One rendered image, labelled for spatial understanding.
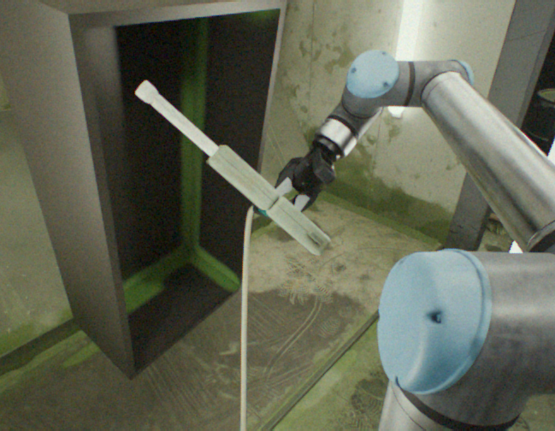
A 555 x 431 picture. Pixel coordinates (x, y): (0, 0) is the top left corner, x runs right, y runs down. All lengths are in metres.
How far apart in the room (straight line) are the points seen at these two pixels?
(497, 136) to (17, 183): 2.17
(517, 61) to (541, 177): 2.03
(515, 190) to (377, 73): 0.38
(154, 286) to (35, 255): 0.74
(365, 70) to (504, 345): 0.58
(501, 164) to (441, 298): 0.28
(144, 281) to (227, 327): 0.60
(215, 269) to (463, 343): 1.62
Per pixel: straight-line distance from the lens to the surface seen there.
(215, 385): 2.00
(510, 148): 0.57
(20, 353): 2.34
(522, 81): 2.54
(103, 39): 1.24
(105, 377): 2.17
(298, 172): 0.84
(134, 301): 1.77
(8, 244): 2.31
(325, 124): 0.89
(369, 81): 0.78
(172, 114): 0.75
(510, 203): 0.52
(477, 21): 2.58
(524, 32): 2.52
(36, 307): 2.31
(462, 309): 0.32
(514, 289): 0.34
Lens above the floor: 1.68
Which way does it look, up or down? 32 degrees down
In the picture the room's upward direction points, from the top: straight up
